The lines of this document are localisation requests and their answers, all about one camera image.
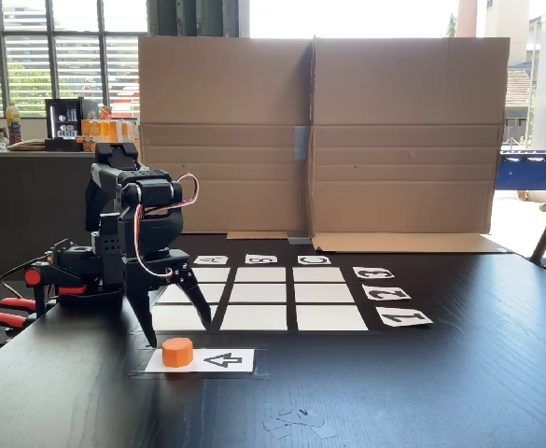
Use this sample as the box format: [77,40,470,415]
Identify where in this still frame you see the round orange token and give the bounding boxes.
[161,337,194,369]

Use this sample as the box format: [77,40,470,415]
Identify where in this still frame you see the white nine-square grid sheet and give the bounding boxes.
[136,265,381,335]

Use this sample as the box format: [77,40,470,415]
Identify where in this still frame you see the white arrow paper sheet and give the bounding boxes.
[144,348,256,373]

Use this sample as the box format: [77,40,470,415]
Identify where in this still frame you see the red black clamp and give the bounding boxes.
[0,265,90,352]

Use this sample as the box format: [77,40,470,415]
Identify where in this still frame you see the dark counter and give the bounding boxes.
[0,149,138,281]

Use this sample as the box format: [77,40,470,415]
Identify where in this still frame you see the black tray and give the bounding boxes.
[44,137,85,153]

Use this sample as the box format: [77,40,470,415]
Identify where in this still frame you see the black mini fridge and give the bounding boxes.
[44,96,97,141]

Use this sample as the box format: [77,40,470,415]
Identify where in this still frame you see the clear tape scraps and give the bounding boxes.
[260,407,339,441]

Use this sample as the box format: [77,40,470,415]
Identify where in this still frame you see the brown paper stack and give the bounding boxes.
[6,138,48,152]

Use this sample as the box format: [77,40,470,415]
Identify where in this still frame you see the paper sheet number 3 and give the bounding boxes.
[352,266,395,280]

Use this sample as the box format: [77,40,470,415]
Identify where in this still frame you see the paper sheet number 2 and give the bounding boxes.
[361,285,413,301]

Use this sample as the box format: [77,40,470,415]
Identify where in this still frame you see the yellow drink bottle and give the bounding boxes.
[5,102,22,145]

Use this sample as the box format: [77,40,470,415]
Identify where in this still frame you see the paper sheet number 1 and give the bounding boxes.
[375,306,435,329]

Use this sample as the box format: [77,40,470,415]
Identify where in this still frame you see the brown cardboard box large flap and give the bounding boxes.
[309,35,511,254]

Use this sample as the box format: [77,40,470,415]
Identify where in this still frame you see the blue foosball table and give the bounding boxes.
[496,148,546,211]

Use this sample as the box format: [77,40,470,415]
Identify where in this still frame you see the red white servo wire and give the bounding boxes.
[133,172,201,281]

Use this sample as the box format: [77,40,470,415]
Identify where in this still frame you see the black power cable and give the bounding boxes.
[0,254,50,301]

